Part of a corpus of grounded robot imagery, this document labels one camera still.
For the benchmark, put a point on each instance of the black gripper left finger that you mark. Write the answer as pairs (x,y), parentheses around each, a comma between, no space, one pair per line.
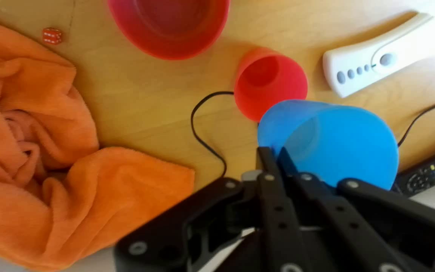
(279,226)

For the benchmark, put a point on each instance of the white remote control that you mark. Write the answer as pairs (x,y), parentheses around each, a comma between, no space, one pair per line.
(374,60)

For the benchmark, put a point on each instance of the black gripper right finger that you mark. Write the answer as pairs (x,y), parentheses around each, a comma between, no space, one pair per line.
(343,226)

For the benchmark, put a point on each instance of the red plastic cup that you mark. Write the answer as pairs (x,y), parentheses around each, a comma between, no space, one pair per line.
(272,83)

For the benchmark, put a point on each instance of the orange towel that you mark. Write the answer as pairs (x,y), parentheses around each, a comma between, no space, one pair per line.
(52,170)

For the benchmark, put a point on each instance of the small red die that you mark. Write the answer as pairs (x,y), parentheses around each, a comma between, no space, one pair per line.
(52,34)

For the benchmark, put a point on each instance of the red plastic bowl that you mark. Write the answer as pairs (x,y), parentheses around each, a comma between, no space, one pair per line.
(173,27)

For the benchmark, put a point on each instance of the black remote control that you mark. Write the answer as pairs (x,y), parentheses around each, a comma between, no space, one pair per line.
(430,173)

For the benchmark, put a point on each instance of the blue plastic cup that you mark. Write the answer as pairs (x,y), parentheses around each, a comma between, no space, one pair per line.
(343,145)

